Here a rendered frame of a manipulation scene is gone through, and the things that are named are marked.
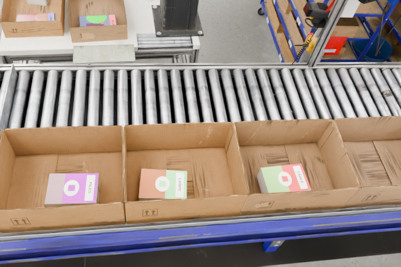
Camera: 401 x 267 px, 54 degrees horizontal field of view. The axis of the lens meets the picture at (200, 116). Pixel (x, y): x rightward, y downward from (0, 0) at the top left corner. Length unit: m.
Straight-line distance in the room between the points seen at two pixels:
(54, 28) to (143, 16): 0.48
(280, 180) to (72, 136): 0.75
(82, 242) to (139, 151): 0.39
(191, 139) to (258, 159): 0.27
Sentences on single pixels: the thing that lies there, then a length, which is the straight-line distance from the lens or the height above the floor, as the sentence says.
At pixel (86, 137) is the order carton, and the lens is 1.43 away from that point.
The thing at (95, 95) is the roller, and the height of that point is 0.75.
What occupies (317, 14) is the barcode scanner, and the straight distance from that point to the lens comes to 1.98.
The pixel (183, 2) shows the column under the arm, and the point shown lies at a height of 0.94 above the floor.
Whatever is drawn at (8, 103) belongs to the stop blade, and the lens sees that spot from 1.89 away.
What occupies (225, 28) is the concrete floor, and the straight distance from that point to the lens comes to 3.43.
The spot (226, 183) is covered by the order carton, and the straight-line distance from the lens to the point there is 1.46.
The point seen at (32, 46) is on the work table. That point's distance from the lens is 2.13.
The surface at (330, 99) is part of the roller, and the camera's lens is 2.07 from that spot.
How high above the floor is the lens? 2.16
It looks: 52 degrees down
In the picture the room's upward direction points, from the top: 11 degrees clockwise
